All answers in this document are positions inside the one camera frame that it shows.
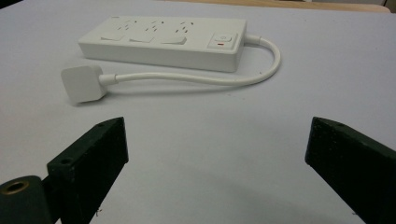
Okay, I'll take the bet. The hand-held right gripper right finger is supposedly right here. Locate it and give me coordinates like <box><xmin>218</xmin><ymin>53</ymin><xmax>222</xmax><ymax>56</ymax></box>
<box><xmin>304</xmin><ymin>116</ymin><xmax>396</xmax><ymax>224</ymax></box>

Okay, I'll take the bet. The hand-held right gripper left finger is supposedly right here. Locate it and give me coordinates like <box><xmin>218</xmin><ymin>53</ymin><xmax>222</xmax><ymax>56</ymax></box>
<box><xmin>41</xmin><ymin>116</ymin><xmax>130</xmax><ymax>224</ymax></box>

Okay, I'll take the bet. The white power plug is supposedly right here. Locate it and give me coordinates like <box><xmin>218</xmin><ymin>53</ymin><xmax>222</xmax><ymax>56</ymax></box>
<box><xmin>60</xmin><ymin>64</ymin><xmax>107</xmax><ymax>105</ymax></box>

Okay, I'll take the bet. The white power strip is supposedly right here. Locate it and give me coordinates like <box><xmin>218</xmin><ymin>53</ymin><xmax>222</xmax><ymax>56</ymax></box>
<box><xmin>78</xmin><ymin>15</ymin><xmax>248</xmax><ymax>74</ymax></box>

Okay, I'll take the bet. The white power strip cable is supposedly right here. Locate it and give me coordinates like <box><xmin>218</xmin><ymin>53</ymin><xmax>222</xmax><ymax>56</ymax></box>
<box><xmin>98</xmin><ymin>34</ymin><xmax>282</xmax><ymax>87</ymax></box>

